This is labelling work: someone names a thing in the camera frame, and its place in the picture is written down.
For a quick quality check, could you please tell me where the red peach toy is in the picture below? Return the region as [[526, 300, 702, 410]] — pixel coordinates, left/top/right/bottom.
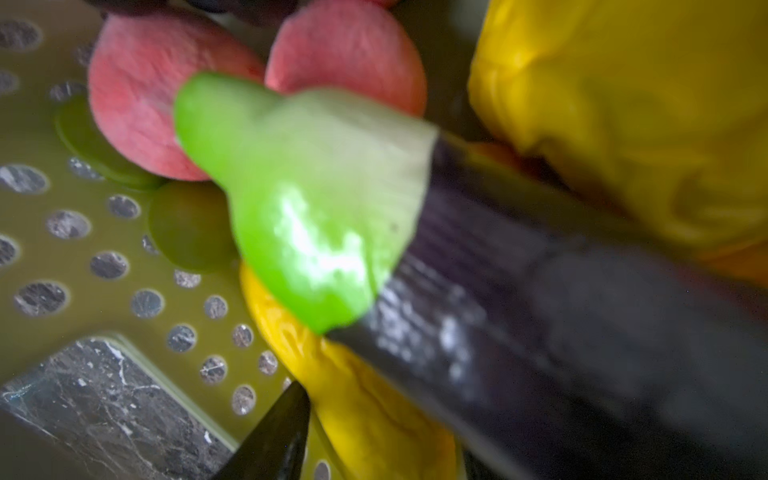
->
[[87, 8, 265, 181], [265, 1, 427, 117]]

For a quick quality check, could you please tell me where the light green perforated basket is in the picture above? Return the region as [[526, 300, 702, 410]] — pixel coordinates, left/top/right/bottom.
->
[[1, 1, 289, 479]]

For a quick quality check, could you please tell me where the yellow banana toy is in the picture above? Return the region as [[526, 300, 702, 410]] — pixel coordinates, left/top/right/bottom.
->
[[240, 265, 459, 479]]

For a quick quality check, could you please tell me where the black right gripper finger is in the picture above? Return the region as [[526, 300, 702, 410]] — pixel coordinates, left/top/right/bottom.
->
[[212, 381, 311, 480]]

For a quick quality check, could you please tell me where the yellow lemon toy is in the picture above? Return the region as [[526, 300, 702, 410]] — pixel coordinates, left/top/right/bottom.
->
[[468, 1, 767, 250]]

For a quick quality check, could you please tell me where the dark purple eggplant toy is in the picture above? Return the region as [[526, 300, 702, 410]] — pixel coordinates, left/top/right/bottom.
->
[[173, 72, 767, 479]]

